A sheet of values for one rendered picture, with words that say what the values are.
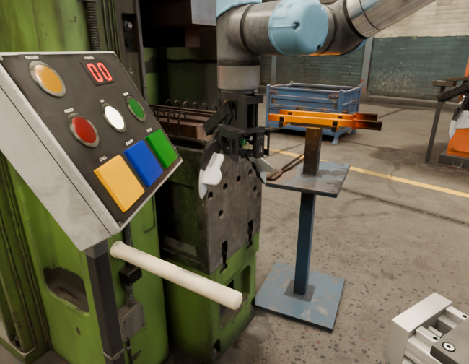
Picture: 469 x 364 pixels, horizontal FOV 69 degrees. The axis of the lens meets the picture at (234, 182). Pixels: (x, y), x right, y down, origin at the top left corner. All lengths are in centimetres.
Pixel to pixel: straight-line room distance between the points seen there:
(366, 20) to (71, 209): 51
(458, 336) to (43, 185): 63
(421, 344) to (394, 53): 837
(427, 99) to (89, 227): 839
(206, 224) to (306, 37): 76
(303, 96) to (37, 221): 413
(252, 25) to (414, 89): 825
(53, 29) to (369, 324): 168
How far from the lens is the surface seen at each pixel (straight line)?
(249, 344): 165
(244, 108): 58
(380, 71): 896
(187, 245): 128
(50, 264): 151
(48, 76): 58
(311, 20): 51
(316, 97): 492
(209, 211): 111
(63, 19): 96
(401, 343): 69
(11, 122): 54
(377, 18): 58
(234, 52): 59
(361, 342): 175
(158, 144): 72
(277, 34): 51
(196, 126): 108
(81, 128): 56
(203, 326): 143
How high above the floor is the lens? 120
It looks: 21 degrees down
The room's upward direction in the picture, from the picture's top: straight up
